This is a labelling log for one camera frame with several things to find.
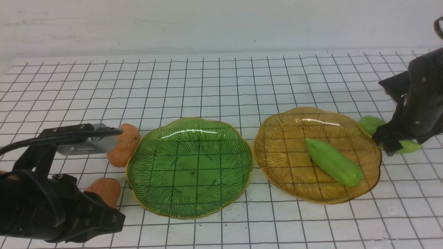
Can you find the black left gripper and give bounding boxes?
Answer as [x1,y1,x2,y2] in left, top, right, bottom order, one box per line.
[1,170,126,243]

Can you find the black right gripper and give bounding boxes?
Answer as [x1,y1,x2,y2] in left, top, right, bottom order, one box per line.
[372,48,443,156]

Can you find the green cucumber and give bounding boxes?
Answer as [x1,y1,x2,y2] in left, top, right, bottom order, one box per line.
[305,138,363,187]
[359,115,422,154]

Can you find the brown potato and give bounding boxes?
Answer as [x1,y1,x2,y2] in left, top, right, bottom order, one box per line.
[84,178,121,209]
[107,123,141,168]

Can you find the amber glass plate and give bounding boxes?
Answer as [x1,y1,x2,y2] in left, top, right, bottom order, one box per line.
[253,107,382,205]

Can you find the green glass plate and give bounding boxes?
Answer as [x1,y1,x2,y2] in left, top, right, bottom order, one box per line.
[126,118,254,220]

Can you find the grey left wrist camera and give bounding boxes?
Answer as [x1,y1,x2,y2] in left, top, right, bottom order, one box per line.
[39,123,123,156]

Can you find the black left camera cable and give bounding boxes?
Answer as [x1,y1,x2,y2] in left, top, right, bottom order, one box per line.
[0,128,124,156]

